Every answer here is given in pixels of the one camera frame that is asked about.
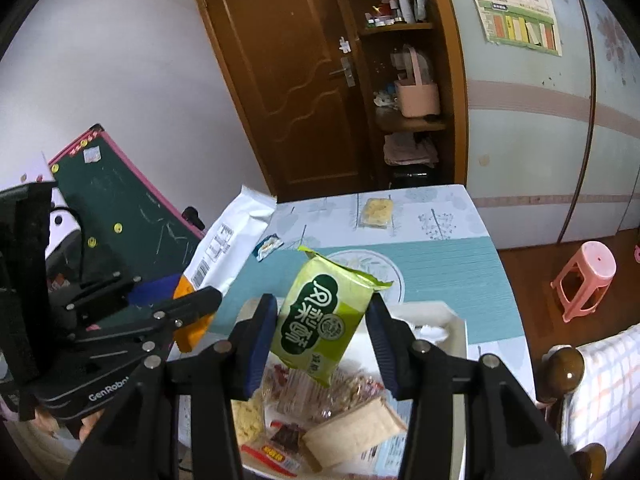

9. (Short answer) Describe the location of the clear nut snack packet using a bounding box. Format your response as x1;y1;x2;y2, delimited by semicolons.
320;367;386;423
262;362;321;416

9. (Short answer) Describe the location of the pink plastic stool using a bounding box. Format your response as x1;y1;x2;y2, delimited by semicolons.
550;241;617;323

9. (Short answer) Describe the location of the wall poster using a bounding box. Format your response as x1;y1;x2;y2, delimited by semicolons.
464;0;563;57

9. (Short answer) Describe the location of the stack of folded cloths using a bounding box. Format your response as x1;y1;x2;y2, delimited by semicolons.
382;132;441;167

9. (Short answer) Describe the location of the small blue white candy packet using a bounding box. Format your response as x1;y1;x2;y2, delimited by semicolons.
253;232;285;262

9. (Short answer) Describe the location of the plaid white blanket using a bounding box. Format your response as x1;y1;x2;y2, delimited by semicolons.
557;324;640;471

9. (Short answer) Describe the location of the white orange snack packet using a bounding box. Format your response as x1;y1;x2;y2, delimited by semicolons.
172;185;278;353

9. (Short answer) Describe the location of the pale green wardrobe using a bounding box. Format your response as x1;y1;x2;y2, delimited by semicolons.
440;0;640;251

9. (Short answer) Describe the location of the metal door handle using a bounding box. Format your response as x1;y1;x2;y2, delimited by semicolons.
327;55;357;86

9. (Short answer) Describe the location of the green snack packet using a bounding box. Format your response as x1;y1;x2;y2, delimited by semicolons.
270;246;393;388

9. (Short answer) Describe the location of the row of small bottles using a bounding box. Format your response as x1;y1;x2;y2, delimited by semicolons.
364;0;428;28

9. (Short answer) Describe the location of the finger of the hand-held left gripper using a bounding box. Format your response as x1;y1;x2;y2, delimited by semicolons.
75;286;223;368
65;272;181;318

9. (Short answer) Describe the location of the brown wooden shelf cabinet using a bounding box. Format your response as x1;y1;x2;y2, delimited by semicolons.
325;0;468;191

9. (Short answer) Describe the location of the pale round cake packet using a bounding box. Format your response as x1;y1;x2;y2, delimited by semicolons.
357;197;396;231

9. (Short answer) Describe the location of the pink plastic caddy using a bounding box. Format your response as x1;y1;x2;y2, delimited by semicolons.
392;45;442;118

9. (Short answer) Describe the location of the white plastic bin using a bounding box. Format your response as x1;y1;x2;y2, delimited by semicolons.
235;300;469;480

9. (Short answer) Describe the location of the green chalkboard pink frame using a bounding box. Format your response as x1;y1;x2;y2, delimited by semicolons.
47;122;206;311

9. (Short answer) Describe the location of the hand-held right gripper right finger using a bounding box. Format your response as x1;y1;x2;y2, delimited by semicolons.
367;292;573;480

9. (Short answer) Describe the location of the brown wooden bed knob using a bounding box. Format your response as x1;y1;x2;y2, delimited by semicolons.
570;442;608;480
542;345;586;403

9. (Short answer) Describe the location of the red brown snack packet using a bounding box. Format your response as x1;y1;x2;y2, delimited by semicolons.
240;420;308;478

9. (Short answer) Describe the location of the brown wooden door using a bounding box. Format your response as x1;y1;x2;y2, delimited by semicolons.
189;0;381;203

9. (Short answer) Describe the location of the clear cake slice packet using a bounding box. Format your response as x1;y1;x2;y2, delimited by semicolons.
300;395;408;473

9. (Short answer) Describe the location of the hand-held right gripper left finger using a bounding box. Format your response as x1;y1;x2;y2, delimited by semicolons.
65;292;278;480

